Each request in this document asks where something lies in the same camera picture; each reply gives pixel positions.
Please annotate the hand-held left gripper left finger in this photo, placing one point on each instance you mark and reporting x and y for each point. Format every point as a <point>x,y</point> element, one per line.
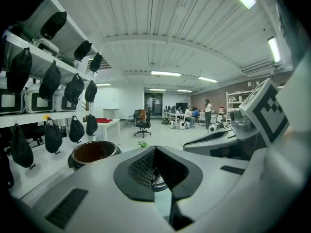
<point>97,203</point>

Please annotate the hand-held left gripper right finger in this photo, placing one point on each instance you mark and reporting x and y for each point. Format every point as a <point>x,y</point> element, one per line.
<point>218,190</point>

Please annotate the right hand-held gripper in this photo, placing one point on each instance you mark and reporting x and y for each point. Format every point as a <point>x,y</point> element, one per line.
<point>264,110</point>

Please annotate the black electric cooker pot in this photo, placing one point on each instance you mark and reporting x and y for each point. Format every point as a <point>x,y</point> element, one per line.
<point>92,152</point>

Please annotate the group of white round devices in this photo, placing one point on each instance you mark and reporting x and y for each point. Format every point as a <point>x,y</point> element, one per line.
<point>179,125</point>

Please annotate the white office desk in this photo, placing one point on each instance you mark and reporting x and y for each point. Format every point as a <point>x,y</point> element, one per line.
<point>175,115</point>

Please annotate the black monitor screen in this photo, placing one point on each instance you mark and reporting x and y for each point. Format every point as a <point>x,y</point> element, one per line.
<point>181,106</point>

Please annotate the white metal rack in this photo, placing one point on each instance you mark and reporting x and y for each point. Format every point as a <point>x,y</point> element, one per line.
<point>239,98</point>

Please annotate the small green artificial plant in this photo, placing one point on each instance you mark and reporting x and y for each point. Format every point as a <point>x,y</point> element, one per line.
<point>143,143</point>

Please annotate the dark glass door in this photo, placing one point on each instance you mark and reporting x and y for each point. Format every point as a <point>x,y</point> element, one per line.
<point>153,104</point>

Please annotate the black office chair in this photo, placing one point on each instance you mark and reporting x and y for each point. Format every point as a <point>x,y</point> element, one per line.
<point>143,124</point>

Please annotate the brown backed office chair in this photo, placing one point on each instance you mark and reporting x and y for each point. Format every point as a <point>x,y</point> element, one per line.
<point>142,114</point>

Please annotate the white table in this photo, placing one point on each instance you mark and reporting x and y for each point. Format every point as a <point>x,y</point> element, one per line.
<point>111,127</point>

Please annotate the group of ceiling light tubes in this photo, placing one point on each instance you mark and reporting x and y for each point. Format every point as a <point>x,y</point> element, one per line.
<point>165,73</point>

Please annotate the red tray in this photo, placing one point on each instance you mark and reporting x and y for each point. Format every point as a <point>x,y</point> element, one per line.
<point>104,120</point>

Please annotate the ceiling air conditioner unit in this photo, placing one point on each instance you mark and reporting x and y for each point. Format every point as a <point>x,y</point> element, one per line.
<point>257,68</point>

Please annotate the white shelf unit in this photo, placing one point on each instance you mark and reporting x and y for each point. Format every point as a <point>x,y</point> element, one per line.
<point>68,116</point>

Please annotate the yellow tag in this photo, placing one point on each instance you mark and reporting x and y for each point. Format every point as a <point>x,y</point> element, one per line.
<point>46,117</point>

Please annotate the white case with dark window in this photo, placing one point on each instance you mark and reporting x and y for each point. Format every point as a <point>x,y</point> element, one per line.
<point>11,101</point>
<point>59,105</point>
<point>48,46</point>
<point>31,93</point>

